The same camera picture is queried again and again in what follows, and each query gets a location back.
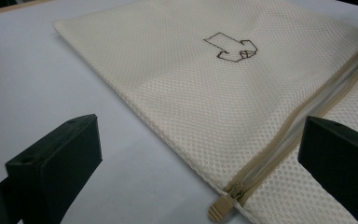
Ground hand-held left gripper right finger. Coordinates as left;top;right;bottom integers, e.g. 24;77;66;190
297;116;358;224

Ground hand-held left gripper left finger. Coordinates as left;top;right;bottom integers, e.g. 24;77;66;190
5;114;103;224

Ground cream mesh laundry bag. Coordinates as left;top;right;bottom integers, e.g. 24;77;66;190
52;0;358;224

